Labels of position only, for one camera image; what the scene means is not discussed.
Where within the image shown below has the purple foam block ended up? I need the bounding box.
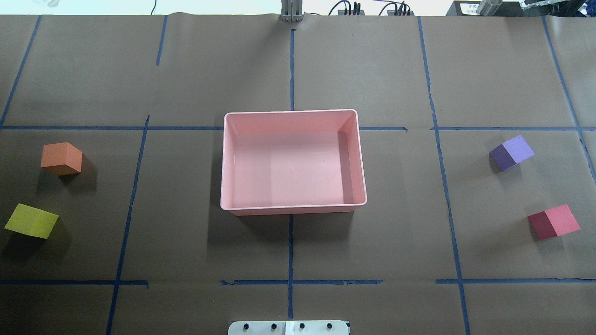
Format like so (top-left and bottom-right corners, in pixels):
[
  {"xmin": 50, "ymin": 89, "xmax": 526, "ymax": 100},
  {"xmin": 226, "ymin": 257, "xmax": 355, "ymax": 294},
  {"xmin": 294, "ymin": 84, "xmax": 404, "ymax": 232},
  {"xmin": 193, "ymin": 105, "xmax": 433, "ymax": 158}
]
[{"xmin": 489, "ymin": 135, "xmax": 535, "ymax": 172}]

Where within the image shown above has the orange foam block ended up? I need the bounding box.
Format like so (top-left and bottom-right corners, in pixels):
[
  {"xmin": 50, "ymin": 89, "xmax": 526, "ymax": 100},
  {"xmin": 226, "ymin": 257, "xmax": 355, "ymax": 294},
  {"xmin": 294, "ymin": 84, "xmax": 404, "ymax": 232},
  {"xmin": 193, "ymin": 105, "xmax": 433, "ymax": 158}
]
[{"xmin": 41, "ymin": 142, "xmax": 83, "ymax": 176}]

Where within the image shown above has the red foam block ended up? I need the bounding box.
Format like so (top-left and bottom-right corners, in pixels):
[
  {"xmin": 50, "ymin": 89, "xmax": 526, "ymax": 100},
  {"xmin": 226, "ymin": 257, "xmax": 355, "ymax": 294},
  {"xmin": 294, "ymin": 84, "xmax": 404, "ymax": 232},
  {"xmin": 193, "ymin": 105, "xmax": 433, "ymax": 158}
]
[{"xmin": 527, "ymin": 204, "xmax": 581, "ymax": 240}]

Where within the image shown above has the yellow-green foam block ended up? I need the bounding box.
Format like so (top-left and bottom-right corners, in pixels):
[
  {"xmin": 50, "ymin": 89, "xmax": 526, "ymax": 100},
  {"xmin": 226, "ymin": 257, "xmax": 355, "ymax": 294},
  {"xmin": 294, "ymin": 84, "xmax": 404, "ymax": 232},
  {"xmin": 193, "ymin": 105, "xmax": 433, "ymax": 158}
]
[{"xmin": 4, "ymin": 203, "xmax": 59, "ymax": 239}]

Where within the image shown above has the pink plastic bin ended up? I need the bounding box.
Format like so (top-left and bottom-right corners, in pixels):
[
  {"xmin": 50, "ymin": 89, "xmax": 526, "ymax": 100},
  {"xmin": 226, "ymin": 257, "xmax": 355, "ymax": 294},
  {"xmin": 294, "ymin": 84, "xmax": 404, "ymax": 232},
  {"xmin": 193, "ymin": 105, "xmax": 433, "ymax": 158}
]
[{"xmin": 220, "ymin": 109, "xmax": 368, "ymax": 216}]

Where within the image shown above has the brown paper table mat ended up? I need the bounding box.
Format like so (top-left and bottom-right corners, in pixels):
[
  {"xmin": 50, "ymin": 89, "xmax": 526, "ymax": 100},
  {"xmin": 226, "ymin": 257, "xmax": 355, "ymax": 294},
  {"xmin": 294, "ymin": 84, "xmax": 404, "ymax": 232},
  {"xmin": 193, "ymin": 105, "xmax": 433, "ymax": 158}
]
[{"xmin": 1, "ymin": 13, "xmax": 595, "ymax": 335}]

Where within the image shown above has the aluminium frame post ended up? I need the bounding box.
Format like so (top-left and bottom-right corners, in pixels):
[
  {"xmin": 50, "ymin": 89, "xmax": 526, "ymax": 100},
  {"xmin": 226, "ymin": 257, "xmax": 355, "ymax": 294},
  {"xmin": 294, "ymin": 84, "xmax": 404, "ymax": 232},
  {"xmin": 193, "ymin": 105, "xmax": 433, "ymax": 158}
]
[{"xmin": 279, "ymin": 0, "xmax": 304, "ymax": 22}]

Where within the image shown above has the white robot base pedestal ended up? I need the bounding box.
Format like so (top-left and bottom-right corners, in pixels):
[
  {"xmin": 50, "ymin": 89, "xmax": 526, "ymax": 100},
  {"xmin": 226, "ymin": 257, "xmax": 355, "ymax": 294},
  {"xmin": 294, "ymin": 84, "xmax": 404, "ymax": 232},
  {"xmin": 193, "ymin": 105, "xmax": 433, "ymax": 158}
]
[{"xmin": 227, "ymin": 320, "xmax": 351, "ymax": 335}]

